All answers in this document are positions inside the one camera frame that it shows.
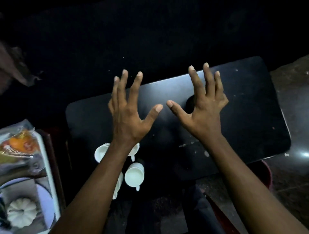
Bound person's right hand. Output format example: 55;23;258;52
166;63;229;144

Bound person's dark trousers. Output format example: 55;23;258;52
104;180;226;234

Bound person's right forearm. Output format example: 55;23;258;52
201;135;309;234

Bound white pumpkin ornament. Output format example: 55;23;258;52
6;198;38;228

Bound white tray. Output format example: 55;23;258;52
0;130;61;234

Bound person's left forearm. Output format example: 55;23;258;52
49;141;136;234

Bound white cup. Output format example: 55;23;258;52
124;162;145;192
94;143;111;163
127;143;140;162
112;172;124;200

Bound brown cloth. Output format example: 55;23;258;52
0;41;41;95

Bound pale blue plate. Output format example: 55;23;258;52
0;178;56;234

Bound clear packet with orange print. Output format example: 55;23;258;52
0;119;41;160

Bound dark red bucket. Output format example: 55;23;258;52
247;160;273;191

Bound person's left hand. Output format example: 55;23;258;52
108;70;164;146

